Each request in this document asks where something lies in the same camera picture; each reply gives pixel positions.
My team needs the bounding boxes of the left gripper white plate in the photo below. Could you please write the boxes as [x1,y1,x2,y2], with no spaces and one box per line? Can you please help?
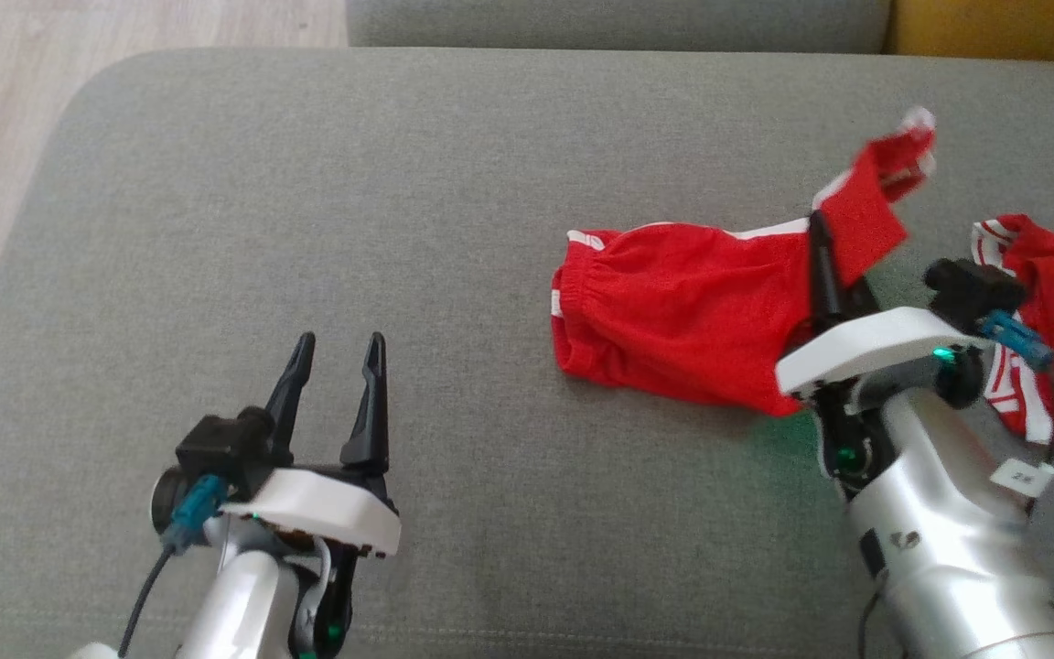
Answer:
[219,331,402,658]

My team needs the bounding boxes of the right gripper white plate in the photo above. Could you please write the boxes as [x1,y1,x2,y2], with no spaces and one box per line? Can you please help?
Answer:
[774,211,990,488]

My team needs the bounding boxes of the red mesh basketball shorts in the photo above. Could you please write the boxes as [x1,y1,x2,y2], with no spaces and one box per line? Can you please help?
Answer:
[550,105,938,419]

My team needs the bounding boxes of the grey sofa seat cushion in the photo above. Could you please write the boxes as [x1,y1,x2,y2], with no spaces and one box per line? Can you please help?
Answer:
[0,48,1054,659]

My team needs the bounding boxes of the yellow sofa cushion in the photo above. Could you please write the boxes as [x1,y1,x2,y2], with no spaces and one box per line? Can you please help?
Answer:
[886,0,1054,65]

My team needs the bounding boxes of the grey sofa back cushion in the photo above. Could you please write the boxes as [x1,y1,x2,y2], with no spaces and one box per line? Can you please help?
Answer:
[347,0,894,53]

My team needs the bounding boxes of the white label on right cable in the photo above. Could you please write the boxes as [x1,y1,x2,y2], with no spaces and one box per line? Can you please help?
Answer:
[990,458,1054,500]

